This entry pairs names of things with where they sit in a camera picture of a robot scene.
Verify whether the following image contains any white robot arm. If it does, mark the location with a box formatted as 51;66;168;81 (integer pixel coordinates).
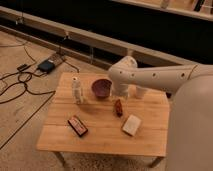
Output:
108;56;213;171

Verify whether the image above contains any dark red ceramic bowl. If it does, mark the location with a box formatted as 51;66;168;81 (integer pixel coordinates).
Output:
91;79;112;98

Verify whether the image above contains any brown figurine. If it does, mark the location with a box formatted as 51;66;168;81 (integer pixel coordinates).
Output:
114;99;123;117

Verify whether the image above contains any white rectangular block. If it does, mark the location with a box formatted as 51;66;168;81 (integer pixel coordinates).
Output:
122;115;141;136

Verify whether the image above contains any wooden table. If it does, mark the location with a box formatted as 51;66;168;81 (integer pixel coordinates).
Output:
37;73;169;159

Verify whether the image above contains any long wooden beam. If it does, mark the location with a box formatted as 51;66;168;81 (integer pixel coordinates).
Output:
0;6;195;66

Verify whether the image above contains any black red rectangular box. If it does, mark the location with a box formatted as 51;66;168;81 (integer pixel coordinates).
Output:
68;116;88;137

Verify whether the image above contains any black power adapter box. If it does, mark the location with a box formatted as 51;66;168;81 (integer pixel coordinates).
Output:
37;60;55;73

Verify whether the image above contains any small black device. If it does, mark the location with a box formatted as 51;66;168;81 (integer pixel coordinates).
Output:
17;64;30;72

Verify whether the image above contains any black floor cable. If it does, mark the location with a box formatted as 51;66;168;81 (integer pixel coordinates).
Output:
0;36;57;105

